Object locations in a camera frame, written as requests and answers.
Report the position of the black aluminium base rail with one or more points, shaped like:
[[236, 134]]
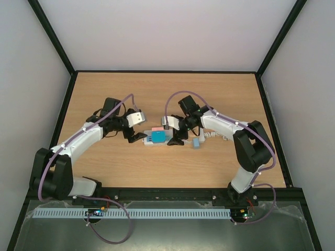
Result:
[[217, 196]]

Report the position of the pink cube socket adapter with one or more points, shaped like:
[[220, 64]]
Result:
[[157, 129]]

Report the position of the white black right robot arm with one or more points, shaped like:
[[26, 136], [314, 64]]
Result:
[[252, 144]]

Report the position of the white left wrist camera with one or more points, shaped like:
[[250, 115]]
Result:
[[136, 118]]

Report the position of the light blue side plug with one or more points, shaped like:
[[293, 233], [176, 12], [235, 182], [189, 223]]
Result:
[[196, 143]]

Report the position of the blue cube plug adapter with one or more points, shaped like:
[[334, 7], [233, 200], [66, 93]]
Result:
[[158, 137]]

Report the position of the white power strip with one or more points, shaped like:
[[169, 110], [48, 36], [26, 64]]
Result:
[[169, 135]]

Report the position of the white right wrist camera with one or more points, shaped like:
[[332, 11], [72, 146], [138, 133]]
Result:
[[170, 122]]

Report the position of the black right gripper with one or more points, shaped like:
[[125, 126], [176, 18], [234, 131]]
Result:
[[179, 130]]

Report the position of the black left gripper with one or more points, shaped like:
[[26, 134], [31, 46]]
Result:
[[133, 138]]

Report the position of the black enclosure frame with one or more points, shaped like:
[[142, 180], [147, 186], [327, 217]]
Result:
[[292, 16]]

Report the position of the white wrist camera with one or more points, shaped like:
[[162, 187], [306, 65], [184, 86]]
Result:
[[170, 122], [136, 118]]

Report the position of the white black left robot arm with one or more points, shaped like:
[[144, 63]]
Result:
[[52, 174]]

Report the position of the light blue slotted cable duct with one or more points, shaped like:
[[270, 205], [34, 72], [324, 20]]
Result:
[[77, 213]]

